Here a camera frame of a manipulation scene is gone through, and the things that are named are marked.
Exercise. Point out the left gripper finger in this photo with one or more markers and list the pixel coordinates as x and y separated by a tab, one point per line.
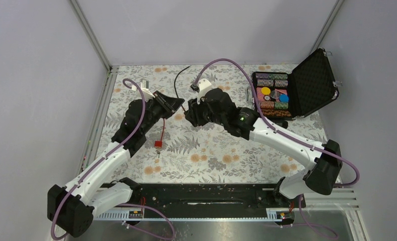
171	102
169	112

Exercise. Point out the black poker chip case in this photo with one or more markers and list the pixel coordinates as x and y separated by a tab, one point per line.
310	86

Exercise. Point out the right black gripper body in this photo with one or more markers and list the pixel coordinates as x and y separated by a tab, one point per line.
204	115

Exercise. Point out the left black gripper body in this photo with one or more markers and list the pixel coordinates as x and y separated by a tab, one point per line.
155	111

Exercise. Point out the yellow poker chip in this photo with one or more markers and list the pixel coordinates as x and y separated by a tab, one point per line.
265	91

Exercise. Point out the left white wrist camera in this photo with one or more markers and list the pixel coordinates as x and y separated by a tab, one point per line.
144	87

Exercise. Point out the floral tablecloth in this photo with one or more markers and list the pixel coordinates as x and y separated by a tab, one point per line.
206	154

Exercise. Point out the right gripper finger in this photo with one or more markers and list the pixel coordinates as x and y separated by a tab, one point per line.
192	105
190	117

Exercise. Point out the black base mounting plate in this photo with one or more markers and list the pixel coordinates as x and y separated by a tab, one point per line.
211	200

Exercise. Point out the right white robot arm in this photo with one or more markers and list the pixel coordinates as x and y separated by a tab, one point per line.
321	161

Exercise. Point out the blue poker chip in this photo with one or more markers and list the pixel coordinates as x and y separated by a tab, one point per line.
284	98

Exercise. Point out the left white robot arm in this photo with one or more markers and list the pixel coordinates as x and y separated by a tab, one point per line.
75	205

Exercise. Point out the red padlock with keys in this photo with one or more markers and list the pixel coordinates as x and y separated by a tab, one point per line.
159	143

